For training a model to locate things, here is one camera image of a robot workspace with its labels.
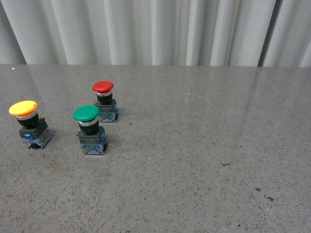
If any red mushroom push button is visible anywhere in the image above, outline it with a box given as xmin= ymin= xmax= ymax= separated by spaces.
xmin=92 ymin=81 xmax=118 ymax=123

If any green mushroom push button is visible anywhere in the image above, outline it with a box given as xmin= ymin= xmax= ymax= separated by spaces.
xmin=73 ymin=105 xmax=107 ymax=155

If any yellow mushroom push button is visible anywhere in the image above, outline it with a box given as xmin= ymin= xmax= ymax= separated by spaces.
xmin=9 ymin=100 xmax=52 ymax=149

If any white pleated curtain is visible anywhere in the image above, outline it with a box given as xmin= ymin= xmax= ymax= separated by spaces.
xmin=0 ymin=0 xmax=311 ymax=67

